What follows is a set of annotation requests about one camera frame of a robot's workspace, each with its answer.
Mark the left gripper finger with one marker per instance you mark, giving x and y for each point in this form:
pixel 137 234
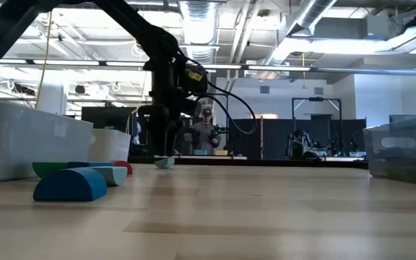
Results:
pixel 174 137
pixel 157 126

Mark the light teal block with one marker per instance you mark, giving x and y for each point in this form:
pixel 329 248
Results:
pixel 116 176
pixel 164 163

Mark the small red half-round block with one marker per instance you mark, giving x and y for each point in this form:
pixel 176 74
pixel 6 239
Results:
pixel 125 166

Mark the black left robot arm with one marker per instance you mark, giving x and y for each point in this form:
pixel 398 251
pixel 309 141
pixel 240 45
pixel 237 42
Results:
pixel 9 25

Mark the background black robot arm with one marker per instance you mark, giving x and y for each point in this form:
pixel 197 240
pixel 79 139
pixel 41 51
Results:
pixel 226 135

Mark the person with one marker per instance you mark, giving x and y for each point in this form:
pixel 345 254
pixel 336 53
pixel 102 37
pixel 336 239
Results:
pixel 204 135

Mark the background wooden table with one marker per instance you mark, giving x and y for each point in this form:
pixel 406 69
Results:
pixel 208 157

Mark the black monitor panel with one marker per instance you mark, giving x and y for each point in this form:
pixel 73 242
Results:
pixel 108 119

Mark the white plastic bin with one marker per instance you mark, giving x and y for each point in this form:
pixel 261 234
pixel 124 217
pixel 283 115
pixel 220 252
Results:
pixel 110 146

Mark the black partition screen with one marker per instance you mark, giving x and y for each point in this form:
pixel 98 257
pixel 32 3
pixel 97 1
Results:
pixel 276 137

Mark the blue half-round block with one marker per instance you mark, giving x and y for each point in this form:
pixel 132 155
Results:
pixel 70 186

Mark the white pillar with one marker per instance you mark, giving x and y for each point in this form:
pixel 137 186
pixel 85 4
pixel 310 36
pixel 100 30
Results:
pixel 51 95

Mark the ceiling light strip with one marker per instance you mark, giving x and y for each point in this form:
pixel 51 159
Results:
pixel 284 68

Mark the small green cube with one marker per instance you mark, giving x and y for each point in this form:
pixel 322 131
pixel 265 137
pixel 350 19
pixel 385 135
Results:
pixel 47 168

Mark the left clear plastic bin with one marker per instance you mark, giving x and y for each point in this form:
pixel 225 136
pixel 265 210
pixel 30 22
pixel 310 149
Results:
pixel 31 141

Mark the clear plastic bin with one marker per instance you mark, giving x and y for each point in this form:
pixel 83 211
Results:
pixel 31 141
pixel 403 162

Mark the background robot arms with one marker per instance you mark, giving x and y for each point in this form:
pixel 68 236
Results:
pixel 302 146

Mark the black rig frame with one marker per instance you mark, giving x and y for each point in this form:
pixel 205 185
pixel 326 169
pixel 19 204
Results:
pixel 316 98
pixel 226 119

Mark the silver ceiling duct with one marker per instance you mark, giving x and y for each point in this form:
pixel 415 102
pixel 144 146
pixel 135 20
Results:
pixel 312 11
pixel 199 25

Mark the black aluminium table frame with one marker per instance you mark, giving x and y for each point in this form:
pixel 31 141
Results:
pixel 284 164

